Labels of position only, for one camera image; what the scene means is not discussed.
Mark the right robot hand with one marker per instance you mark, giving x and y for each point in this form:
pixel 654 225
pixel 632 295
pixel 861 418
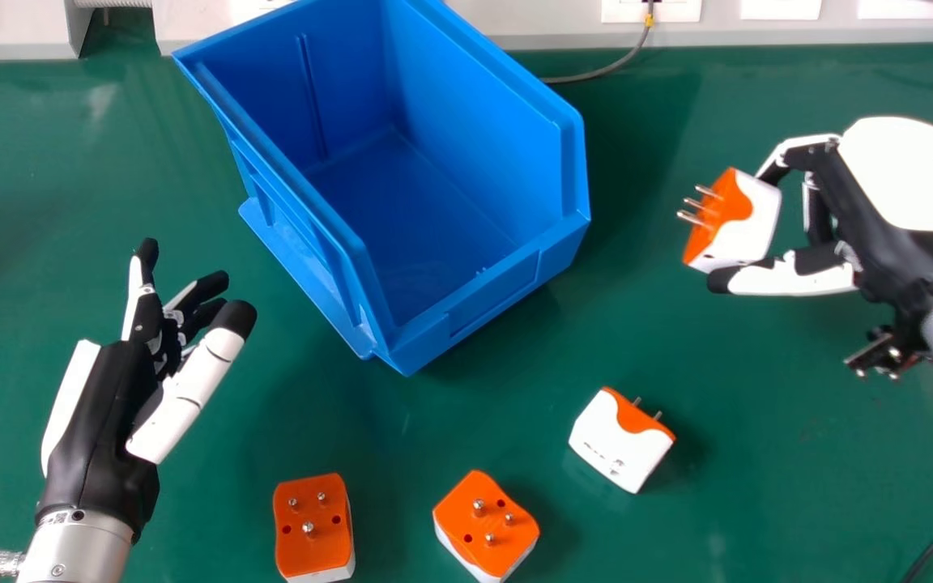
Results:
pixel 896 202

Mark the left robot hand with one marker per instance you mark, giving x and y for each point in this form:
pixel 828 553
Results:
pixel 102 421

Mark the white-and-orange plug adapter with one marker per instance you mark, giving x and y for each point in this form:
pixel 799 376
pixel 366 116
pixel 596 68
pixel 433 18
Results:
pixel 484 525
pixel 313 528
pixel 620 441
pixel 734 220

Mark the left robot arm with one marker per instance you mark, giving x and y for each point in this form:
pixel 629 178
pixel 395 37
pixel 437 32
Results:
pixel 61 551

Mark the blue plastic bin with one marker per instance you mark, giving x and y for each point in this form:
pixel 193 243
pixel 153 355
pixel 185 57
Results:
pixel 402 186

